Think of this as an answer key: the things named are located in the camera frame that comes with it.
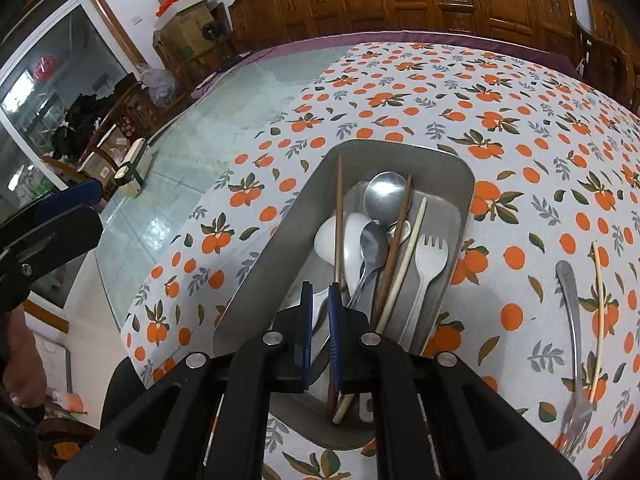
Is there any cream box with black strap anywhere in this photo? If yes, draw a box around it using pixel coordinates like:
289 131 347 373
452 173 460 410
114 137 154 198

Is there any orange print tablecloth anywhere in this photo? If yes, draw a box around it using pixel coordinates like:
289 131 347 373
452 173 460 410
120 42 640 480

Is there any small metal spoon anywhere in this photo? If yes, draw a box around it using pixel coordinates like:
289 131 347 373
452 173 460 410
327 174 413 423
345 221 392 311

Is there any large metal spoon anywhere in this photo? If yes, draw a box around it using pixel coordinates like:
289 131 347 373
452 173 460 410
363 171 412 246

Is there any large cardboard box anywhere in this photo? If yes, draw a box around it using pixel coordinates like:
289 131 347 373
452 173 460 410
152 2 231 68

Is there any grey metal tray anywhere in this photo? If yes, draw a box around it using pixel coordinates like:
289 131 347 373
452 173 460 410
212 138 476 451

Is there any light bamboo chopstick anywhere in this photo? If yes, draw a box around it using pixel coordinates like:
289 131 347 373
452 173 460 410
332 196 429 425
589 240 607 405

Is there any clear plastic bag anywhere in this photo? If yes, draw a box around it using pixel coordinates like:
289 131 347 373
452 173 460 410
137 65 181 108

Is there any glass sliding door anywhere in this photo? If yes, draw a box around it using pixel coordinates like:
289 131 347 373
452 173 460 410
0 0 151 211

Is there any pile of black clothes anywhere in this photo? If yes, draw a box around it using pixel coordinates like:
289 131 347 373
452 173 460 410
52 92 118 161

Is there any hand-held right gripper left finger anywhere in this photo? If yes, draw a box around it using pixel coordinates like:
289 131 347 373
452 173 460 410
52 281 314 480

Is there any dark brown chopstick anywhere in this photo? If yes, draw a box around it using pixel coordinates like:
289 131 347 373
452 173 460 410
334 154 345 291

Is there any low wooden chair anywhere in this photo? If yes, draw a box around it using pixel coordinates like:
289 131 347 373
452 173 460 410
42 80 166 186

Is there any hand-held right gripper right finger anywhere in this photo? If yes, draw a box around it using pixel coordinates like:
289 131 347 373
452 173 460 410
327 282 583 480

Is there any person's left hand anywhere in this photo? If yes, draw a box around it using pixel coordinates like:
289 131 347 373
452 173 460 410
6 309 47 407

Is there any metal fork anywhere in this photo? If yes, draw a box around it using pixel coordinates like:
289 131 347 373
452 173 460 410
555 260 596 456

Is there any white plastic fork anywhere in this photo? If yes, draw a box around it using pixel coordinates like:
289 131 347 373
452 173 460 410
397 234 448 351

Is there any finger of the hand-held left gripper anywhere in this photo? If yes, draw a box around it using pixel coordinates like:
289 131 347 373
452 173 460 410
0 208 104 314
0 180 103 252

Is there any white plastic spoon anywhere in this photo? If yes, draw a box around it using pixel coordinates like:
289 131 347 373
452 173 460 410
287 212 373 366

